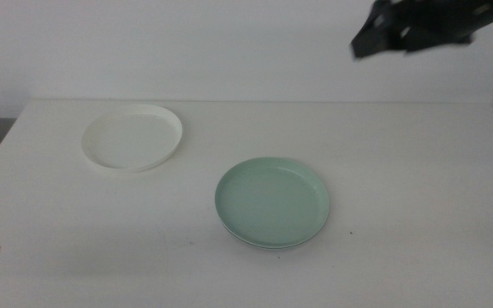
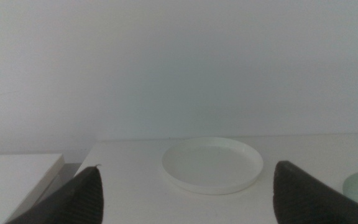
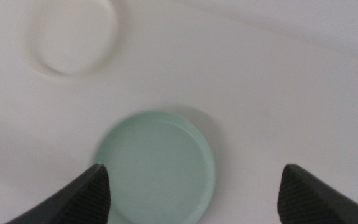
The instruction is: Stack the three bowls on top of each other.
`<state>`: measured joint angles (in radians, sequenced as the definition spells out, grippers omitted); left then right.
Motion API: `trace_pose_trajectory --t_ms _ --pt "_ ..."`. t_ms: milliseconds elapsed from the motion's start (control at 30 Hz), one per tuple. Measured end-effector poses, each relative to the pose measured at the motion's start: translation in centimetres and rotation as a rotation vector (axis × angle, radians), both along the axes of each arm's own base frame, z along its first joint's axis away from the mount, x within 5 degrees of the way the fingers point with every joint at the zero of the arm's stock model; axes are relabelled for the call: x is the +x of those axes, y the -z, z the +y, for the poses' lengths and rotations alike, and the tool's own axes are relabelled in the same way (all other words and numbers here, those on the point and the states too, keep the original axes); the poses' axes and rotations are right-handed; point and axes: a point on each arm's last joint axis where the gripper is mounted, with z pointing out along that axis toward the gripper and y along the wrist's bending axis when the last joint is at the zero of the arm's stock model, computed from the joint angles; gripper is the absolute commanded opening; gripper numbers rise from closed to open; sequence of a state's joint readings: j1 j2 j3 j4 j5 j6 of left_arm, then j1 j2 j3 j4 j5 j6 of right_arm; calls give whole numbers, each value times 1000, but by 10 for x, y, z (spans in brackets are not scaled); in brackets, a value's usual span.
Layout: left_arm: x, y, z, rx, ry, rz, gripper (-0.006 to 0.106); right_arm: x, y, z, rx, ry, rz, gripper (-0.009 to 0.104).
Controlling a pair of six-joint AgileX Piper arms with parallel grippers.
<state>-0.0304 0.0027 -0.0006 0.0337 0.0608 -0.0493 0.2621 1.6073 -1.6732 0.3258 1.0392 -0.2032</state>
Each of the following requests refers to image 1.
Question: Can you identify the pale green shallow bowl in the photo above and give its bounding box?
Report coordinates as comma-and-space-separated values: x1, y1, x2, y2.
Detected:
214, 156, 331, 249

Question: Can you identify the white shallow bowl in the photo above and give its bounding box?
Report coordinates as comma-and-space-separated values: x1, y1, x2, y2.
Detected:
80, 104, 184, 174

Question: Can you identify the grey shallow bowl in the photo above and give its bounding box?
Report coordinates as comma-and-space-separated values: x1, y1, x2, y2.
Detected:
220, 220, 330, 251

